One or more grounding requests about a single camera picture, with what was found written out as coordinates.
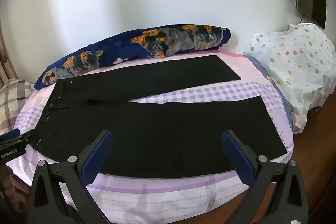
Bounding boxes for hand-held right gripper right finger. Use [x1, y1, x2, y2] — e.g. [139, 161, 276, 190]
[222, 130, 309, 224]

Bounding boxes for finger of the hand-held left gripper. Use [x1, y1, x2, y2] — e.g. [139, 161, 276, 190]
[0, 128, 36, 148]

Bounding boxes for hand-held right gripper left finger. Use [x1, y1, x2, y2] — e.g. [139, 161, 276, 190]
[28, 130, 114, 224]

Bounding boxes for black pants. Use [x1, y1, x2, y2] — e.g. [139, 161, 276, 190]
[31, 55, 288, 179]

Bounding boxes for person's left hand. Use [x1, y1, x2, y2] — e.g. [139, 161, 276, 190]
[0, 162, 17, 211]

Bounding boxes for brown plaid pillow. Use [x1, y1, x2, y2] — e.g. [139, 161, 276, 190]
[0, 78, 36, 135]

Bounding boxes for pink purple checked bedsheet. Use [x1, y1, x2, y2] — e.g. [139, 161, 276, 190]
[13, 52, 296, 224]

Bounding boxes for beige curtain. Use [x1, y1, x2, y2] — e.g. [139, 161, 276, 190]
[0, 27, 20, 86]

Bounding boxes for navy animal print blanket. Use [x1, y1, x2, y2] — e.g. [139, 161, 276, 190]
[35, 24, 231, 89]

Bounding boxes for white cover with coloured shapes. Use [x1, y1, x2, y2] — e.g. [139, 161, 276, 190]
[243, 23, 336, 134]

